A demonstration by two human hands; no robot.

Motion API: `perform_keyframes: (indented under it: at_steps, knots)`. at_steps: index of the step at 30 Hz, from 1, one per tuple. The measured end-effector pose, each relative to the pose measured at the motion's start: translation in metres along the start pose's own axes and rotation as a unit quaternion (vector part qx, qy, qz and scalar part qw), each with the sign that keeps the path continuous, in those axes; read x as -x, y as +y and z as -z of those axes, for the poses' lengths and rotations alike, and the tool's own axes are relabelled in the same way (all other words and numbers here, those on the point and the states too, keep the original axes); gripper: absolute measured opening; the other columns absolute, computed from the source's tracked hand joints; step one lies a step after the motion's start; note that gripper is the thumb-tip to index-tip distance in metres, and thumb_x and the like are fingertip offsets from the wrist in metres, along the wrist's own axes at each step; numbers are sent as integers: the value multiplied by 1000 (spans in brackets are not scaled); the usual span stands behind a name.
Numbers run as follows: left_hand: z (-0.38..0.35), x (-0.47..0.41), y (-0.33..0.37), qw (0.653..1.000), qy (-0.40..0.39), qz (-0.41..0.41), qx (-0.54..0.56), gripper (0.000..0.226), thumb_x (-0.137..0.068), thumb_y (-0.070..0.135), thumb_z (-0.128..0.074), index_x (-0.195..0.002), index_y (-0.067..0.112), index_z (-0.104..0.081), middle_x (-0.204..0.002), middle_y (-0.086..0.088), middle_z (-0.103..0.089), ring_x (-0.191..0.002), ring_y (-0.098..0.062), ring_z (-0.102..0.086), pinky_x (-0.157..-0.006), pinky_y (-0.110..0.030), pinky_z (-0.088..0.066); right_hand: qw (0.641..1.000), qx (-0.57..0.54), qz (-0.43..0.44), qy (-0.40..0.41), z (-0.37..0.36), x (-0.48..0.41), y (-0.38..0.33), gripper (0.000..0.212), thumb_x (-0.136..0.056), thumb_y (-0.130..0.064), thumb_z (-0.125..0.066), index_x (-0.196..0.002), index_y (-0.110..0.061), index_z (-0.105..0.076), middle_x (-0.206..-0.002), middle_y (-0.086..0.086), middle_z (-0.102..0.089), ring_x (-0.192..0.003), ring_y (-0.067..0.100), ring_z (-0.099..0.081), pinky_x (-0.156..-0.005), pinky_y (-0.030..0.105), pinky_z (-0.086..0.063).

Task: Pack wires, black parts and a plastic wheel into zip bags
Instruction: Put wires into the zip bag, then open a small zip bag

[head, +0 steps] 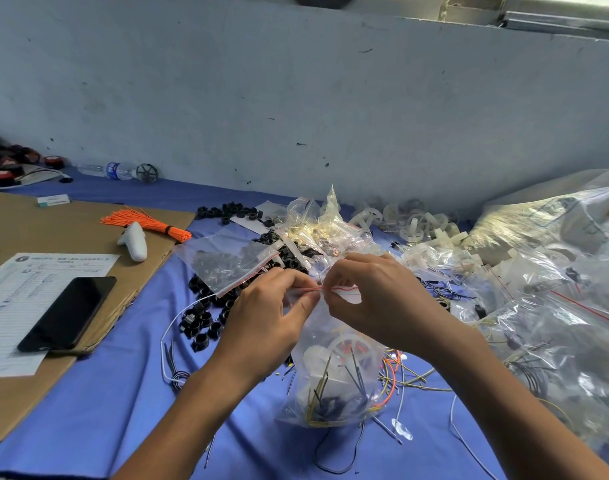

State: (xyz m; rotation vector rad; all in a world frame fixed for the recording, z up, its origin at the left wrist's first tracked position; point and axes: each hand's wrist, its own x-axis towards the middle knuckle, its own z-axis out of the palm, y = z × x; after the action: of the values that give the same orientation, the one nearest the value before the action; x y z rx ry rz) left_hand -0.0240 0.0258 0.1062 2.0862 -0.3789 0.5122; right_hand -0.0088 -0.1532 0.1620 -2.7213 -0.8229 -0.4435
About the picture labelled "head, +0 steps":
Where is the black smartphone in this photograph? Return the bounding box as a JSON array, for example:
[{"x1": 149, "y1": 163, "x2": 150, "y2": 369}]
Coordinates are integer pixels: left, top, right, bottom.
[{"x1": 15, "y1": 275, "x2": 118, "y2": 356}]

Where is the white paper slip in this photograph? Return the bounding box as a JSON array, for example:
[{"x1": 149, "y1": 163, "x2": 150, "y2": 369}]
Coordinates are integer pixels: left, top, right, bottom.
[{"x1": 228, "y1": 213, "x2": 278, "y2": 237}]

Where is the pile of large plastic bags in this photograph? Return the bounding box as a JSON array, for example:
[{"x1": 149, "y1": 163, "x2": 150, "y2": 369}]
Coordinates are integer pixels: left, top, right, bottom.
[{"x1": 462, "y1": 169, "x2": 609, "y2": 453}]

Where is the black round object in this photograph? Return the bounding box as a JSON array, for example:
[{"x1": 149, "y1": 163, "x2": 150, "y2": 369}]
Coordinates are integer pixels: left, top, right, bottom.
[{"x1": 288, "y1": 0, "x2": 358, "y2": 11}]

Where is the person's left hand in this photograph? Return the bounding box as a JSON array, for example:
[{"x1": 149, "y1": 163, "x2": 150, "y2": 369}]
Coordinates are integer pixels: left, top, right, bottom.
[{"x1": 207, "y1": 265, "x2": 324, "y2": 393}]

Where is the person's left forearm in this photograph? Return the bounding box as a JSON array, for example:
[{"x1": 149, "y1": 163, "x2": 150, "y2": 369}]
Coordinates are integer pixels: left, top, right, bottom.
[{"x1": 112, "y1": 359, "x2": 262, "y2": 480}]

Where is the heap of plastic bags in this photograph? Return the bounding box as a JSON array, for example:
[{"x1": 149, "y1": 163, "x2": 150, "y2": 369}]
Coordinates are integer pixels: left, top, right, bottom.
[{"x1": 272, "y1": 185, "x2": 388, "y2": 278}]

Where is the white handheld device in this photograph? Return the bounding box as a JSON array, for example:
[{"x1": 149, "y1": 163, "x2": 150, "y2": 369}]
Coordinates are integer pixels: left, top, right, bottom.
[{"x1": 116, "y1": 219, "x2": 150, "y2": 264}]

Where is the person's right hand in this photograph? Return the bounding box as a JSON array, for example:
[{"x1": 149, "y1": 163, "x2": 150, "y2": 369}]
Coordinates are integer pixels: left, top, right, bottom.
[{"x1": 321, "y1": 251, "x2": 458, "y2": 363}]

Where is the clear plastic water bottle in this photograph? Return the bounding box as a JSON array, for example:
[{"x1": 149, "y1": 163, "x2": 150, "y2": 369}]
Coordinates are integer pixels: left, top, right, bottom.
[{"x1": 75, "y1": 161, "x2": 134, "y2": 182}]

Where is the person's right forearm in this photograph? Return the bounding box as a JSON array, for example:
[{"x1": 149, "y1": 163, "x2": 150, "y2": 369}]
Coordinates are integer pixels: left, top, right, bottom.
[{"x1": 422, "y1": 329, "x2": 609, "y2": 480}]

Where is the clear zip plastic bag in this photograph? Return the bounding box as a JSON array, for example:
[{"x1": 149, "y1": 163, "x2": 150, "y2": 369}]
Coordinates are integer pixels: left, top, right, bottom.
[{"x1": 275, "y1": 283, "x2": 400, "y2": 433}]

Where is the orange tie bundle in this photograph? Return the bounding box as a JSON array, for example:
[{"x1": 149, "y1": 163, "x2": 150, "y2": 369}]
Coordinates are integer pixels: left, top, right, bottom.
[{"x1": 98, "y1": 207, "x2": 194, "y2": 245}]

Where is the brown cardboard sheet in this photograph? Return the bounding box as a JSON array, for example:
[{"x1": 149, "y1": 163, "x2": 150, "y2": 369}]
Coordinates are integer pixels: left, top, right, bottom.
[{"x1": 0, "y1": 189, "x2": 196, "y2": 448}]

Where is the pile of grey white wires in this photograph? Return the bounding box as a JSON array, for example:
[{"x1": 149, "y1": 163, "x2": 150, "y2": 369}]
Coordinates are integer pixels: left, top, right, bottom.
[{"x1": 382, "y1": 347, "x2": 458, "y2": 443}]

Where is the stack of plastic bags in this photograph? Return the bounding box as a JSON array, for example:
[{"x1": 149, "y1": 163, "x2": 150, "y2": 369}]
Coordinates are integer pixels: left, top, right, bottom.
[{"x1": 175, "y1": 233, "x2": 286, "y2": 298}]

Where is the window frame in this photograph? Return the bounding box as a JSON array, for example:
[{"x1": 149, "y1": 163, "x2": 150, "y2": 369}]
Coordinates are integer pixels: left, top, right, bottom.
[{"x1": 437, "y1": 0, "x2": 609, "y2": 43}]

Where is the long yellow green wire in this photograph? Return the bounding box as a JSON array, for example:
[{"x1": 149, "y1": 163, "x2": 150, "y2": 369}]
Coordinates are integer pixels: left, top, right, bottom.
[{"x1": 446, "y1": 387, "x2": 502, "y2": 480}]

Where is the pile of black plastic rings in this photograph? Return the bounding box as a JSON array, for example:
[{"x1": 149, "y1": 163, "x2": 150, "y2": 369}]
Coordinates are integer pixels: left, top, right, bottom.
[{"x1": 177, "y1": 201, "x2": 288, "y2": 356}]

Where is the blue cloth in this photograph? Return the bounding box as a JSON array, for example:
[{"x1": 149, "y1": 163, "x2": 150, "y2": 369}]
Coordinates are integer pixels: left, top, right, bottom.
[{"x1": 0, "y1": 167, "x2": 609, "y2": 480}]

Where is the grey wire bundle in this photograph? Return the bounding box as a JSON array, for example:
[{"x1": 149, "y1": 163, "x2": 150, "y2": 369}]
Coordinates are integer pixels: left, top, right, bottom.
[{"x1": 158, "y1": 303, "x2": 198, "y2": 398}]

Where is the white paper sheet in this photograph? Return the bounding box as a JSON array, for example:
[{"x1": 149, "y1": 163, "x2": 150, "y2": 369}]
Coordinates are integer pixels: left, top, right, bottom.
[{"x1": 0, "y1": 251, "x2": 122, "y2": 381}]

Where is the orange wire loop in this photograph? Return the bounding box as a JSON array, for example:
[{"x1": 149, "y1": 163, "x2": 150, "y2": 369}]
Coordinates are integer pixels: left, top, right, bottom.
[{"x1": 377, "y1": 347, "x2": 402, "y2": 413}]

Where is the pile of white plastic wheels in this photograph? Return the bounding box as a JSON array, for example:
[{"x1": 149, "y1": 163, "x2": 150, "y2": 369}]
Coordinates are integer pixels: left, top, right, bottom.
[{"x1": 347, "y1": 197, "x2": 488, "y2": 263}]

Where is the small white label card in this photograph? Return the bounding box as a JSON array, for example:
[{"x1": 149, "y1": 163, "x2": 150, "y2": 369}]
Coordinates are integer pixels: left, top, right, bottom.
[{"x1": 35, "y1": 193, "x2": 74, "y2": 209}]

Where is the black round wheel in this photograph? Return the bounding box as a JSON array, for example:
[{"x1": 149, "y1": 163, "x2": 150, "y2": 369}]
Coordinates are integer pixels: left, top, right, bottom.
[{"x1": 133, "y1": 161, "x2": 162, "y2": 186}]

